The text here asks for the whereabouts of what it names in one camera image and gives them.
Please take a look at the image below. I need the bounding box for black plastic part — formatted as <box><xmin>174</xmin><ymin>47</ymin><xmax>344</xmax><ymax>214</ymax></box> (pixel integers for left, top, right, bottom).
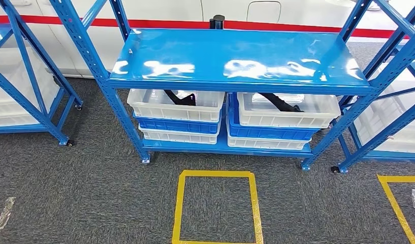
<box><xmin>258</xmin><ymin>93</ymin><xmax>304</xmax><ymax>113</ymax></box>
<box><xmin>164</xmin><ymin>89</ymin><xmax>197</xmax><ymax>107</ymax></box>

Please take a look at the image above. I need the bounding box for blue metal shelf rack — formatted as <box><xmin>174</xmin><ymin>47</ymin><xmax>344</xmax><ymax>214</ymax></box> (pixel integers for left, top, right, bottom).
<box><xmin>0</xmin><ymin>0</ymin><xmax>84</xmax><ymax>147</ymax></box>
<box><xmin>331</xmin><ymin>47</ymin><xmax>415</xmax><ymax>174</ymax></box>
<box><xmin>49</xmin><ymin>0</ymin><xmax>415</xmax><ymax>171</ymax></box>

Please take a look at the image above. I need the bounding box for red barrier belt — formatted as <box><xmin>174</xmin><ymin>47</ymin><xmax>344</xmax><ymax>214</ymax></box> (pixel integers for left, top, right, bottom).
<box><xmin>0</xmin><ymin>15</ymin><xmax>410</xmax><ymax>40</ymax></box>

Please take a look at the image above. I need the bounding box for white car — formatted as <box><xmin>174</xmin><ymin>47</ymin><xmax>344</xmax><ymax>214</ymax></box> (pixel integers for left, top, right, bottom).
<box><xmin>0</xmin><ymin>0</ymin><xmax>415</xmax><ymax>79</ymax></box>

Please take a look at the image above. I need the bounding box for white plastic crate stack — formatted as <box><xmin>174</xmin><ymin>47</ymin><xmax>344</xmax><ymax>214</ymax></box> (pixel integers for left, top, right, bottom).
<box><xmin>0</xmin><ymin>47</ymin><xmax>61</xmax><ymax>128</ymax></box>
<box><xmin>354</xmin><ymin>64</ymin><xmax>415</xmax><ymax>154</ymax></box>

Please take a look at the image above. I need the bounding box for yellow floor tape square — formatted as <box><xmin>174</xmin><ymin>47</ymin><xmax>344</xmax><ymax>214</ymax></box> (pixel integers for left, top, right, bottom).
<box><xmin>377</xmin><ymin>175</ymin><xmax>415</xmax><ymax>244</ymax></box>

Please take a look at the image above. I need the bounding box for clear plastic wrap strip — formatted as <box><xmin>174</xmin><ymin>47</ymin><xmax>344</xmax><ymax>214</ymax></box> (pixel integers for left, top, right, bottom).
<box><xmin>0</xmin><ymin>196</ymin><xmax>17</xmax><ymax>238</ymax></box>

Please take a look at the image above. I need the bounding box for black stanchion post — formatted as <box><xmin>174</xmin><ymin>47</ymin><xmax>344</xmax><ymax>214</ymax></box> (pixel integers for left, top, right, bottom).
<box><xmin>209</xmin><ymin>14</ymin><xmax>226</xmax><ymax>30</ymax></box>

